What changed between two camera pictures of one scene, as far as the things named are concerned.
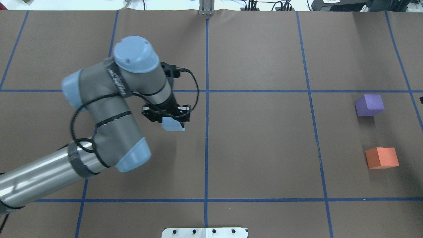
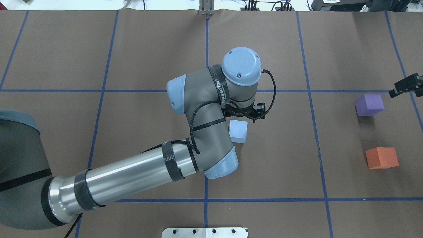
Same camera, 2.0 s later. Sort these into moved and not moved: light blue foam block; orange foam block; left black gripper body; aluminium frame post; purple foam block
Moved: left black gripper body; light blue foam block
Not moved: purple foam block; aluminium frame post; orange foam block
